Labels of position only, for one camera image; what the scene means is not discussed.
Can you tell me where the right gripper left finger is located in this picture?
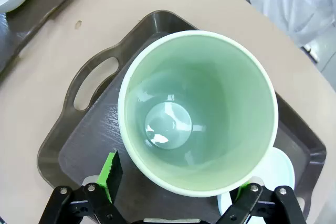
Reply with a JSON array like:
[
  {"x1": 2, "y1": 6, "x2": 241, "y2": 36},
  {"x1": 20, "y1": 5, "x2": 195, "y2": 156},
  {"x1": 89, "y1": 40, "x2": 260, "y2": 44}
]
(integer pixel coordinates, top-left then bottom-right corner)
[{"x1": 39, "y1": 150, "x2": 124, "y2": 224}]

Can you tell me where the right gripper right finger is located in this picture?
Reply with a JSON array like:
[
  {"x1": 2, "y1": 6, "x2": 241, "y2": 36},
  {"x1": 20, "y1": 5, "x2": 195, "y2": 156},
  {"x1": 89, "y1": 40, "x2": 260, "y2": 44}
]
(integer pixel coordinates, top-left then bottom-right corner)
[{"x1": 217, "y1": 182, "x2": 308, "y2": 224}]

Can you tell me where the light blue bowl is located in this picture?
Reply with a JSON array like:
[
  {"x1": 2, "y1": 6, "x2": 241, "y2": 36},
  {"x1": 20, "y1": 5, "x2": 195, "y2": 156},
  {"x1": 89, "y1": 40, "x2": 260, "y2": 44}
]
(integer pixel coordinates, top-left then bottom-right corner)
[{"x1": 217, "y1": 146, "x2": 296, "y2": 217}]

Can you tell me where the light green plastic cup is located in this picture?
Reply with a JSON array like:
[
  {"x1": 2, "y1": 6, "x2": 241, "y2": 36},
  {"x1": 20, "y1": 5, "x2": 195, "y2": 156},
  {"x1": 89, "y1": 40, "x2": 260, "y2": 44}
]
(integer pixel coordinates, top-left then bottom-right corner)
[{"x1": 117, "y1": 30, "x2": 279, "y2": 198}]

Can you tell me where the person in white jacket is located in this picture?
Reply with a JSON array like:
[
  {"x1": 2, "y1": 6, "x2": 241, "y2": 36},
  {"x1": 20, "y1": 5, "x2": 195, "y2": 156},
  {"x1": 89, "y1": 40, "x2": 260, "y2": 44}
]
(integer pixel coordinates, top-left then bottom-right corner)
[{"x1": 246, "y1": 0, "x2": 336, "y2": 51}]

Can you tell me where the dark brown tray with handles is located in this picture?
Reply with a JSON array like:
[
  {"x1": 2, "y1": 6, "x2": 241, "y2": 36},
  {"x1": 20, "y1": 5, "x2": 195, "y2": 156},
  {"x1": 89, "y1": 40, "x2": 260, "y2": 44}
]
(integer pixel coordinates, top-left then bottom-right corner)
[
  {"x1": 36, "y1": 10, "x2": 328, "y2": 224},
  {"x1": 0, "y1": 0, "x2": 89, "y2": 75}
]

